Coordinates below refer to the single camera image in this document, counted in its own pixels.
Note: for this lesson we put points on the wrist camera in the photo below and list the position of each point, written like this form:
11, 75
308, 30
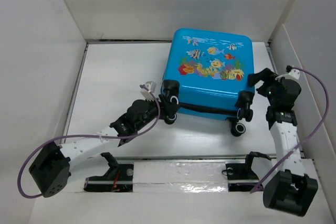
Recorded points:
147, 90
291, 74

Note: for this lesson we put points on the blue kids suitcase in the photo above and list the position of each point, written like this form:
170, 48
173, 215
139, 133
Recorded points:
206, 75

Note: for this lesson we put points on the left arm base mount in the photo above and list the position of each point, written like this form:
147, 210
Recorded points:
118, 178

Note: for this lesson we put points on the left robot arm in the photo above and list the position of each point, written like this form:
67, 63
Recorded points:
91, 155

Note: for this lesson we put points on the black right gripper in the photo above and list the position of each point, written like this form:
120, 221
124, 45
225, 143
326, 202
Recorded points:
265, 75

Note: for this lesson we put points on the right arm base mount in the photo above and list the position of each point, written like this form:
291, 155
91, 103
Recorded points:
240, 176

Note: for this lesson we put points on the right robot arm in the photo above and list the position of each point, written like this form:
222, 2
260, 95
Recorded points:
286, 184

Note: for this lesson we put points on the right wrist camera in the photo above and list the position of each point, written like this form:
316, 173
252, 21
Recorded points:
291, 74

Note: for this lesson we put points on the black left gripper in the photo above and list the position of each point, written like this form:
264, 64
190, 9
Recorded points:
167, 109

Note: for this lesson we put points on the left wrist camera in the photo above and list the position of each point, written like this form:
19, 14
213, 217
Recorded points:
147, 90

